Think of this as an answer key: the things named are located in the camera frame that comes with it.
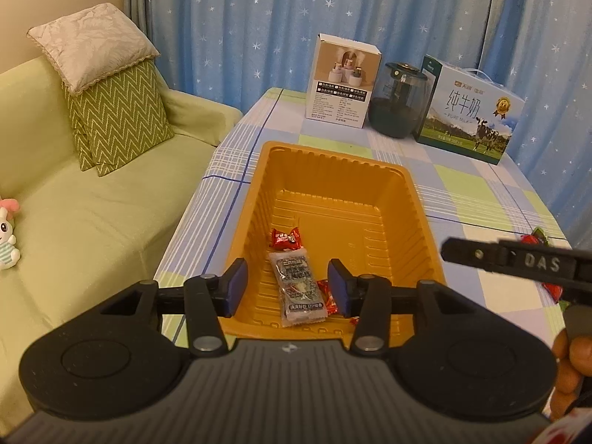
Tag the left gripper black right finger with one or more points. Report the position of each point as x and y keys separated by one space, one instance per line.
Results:
x=367 y=297

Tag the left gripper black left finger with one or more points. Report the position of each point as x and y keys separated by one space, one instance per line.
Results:
x=207 y=298

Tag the red snack packet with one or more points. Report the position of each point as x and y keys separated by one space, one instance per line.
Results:
x=554 y=291

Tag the small red candy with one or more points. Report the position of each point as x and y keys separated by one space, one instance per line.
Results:
x=328 y=299

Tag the green brown snack wrapper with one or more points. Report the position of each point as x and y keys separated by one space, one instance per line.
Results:
x=537 y=237

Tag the grey black snack packet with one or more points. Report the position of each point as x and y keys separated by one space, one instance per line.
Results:
x=301 y=301

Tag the right hand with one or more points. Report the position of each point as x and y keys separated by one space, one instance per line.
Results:
x=568 y=378

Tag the orange plastic tray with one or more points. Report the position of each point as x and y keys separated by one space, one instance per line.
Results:
x=365 y=213

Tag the checked tablecloth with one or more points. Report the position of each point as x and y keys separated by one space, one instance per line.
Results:
x=460 y=196

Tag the light green sofa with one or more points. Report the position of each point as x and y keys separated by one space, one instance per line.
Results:
x=83 y=236

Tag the dark green glass humidifier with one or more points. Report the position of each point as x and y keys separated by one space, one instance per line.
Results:
x=399 y=100

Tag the green chevron cushion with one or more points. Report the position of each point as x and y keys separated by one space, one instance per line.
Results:
x=118 y=119

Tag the milk carton gift box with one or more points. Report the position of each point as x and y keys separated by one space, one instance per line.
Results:
x=467 y=113

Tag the pink plush toy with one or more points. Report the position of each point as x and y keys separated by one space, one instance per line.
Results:
x=9 y=253

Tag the white humidifier product box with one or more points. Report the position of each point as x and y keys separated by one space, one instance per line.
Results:
x=342 y=79

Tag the blue star curtain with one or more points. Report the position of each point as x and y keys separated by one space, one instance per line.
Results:
x=232 y=50

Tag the beige cushion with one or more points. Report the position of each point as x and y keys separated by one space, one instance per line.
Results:
x=90 y=45

